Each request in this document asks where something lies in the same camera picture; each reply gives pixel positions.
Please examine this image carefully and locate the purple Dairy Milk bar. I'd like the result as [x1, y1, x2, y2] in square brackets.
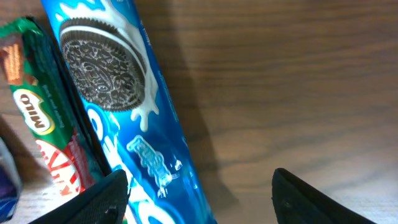
[0, 139, 22, 223]

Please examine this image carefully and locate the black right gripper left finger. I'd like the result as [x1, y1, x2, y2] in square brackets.
[30, 169, 129, 224]

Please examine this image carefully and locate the green red KitKat Milo bar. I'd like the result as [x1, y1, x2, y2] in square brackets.
[1, 17, 103, 198]

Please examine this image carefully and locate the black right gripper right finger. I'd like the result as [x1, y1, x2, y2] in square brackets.
[272, 168, 374, 224]

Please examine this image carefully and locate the blue Oreo cookie pack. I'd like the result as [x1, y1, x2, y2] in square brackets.
[42, 0, 215, 224]

